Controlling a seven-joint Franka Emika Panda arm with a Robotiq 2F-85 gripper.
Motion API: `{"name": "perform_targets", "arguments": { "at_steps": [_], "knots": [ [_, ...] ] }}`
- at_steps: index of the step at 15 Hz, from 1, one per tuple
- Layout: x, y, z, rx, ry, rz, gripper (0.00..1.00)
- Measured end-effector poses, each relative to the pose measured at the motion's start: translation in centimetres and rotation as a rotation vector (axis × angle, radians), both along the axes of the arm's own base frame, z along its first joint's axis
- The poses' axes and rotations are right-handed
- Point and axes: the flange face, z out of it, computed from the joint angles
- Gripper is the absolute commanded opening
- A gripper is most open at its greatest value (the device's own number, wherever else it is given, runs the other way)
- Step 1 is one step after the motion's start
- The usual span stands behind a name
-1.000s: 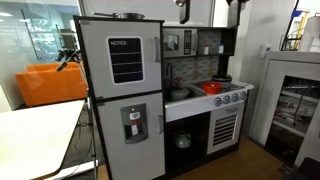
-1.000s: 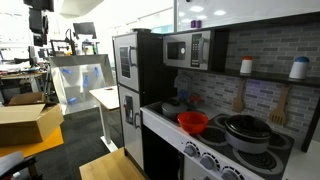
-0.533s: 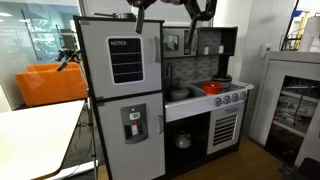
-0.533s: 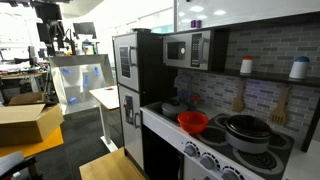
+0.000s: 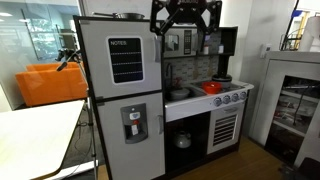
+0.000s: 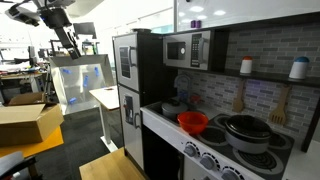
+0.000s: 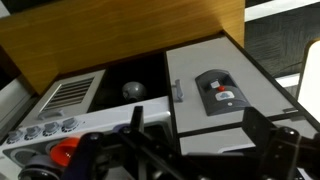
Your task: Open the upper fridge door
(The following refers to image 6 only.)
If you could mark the blue tape strip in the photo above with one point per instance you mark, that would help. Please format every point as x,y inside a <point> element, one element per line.
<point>72,100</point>
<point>85,81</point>
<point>66,71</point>
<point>96,71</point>

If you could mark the fridge door with water dispenser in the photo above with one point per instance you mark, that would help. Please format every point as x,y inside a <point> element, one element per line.
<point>131,143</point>

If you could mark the fridge door with notes chalkboard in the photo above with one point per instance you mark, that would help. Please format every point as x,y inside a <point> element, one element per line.
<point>134,78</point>

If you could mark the white shaker blue cap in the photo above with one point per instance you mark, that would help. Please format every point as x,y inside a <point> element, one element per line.
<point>298,70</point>

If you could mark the white shaker orange cap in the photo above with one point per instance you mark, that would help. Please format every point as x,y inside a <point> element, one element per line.
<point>246,66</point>

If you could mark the orange floor mat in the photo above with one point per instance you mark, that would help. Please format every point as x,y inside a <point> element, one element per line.
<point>40,146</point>

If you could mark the black white toy kitchen unit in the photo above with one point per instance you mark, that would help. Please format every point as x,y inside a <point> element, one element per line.
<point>153,66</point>

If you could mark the grey stove knob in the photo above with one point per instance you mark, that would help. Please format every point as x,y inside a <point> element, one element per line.
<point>208,162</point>
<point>190,150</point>
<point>230,174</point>

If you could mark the wooden toy spatula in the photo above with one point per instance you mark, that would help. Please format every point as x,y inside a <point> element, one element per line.
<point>238,103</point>

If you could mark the white desk with pedestal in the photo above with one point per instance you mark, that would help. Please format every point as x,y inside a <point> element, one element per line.
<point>106,96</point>

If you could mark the red plastic bowl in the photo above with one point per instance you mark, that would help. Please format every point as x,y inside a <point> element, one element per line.
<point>192,122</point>

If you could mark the grey toy microwave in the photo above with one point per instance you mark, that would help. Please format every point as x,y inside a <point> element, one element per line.
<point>186,61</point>

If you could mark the wooden slotted toy turner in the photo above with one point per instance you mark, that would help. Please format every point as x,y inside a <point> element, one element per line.
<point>279,115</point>

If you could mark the grey toy faucet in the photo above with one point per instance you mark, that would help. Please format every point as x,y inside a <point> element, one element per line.
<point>181,81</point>

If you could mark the purple cup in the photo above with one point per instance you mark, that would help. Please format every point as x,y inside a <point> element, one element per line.
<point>193,24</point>
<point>198,24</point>

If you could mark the wooden floor platform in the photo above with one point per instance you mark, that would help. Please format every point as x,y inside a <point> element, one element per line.
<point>110,166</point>

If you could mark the white wall whiteboard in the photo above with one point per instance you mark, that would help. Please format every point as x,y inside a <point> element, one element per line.
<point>250,11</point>

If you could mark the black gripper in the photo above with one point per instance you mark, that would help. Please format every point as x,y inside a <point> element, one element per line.
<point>65,37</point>

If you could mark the black computer monitor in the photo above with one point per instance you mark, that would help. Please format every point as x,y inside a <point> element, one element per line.
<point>86,30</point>

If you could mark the cluttered workbench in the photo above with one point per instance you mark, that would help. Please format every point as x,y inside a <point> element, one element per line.
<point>20,75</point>

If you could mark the black lidded cooking pot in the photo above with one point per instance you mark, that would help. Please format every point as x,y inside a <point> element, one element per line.
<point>247,133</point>

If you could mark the black grey chair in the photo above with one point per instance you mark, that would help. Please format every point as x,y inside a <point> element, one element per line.
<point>13,163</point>

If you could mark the open cardboard box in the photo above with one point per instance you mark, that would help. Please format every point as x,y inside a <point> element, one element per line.
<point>26,125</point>

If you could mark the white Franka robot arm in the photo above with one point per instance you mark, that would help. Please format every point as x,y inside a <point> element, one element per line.
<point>55,16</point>

